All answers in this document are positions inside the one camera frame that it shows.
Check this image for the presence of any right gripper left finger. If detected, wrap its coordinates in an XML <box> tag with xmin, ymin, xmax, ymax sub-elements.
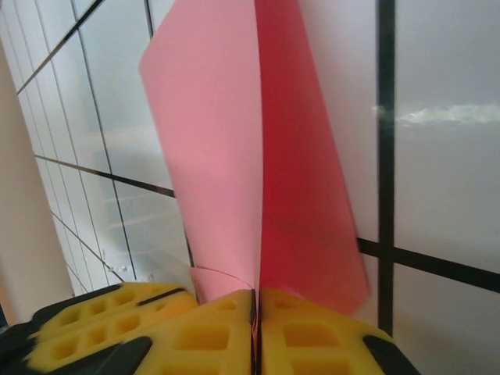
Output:
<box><xmin>116</xmin><ymin>288</ymin><xmax>259</xmax><ymax>375</ymax></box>

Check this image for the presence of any pink cloth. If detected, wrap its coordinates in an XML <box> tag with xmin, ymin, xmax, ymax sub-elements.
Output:
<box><xmin>138</xmin><ymin>0</ymin><xmax>370</xmax><ymax>317</ymax></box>

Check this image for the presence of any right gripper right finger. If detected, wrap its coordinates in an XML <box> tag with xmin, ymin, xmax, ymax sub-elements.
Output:
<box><xmin>257</xmin><ymin>287</ymin><xmax>422</xmax><ymax>375</ymax></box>

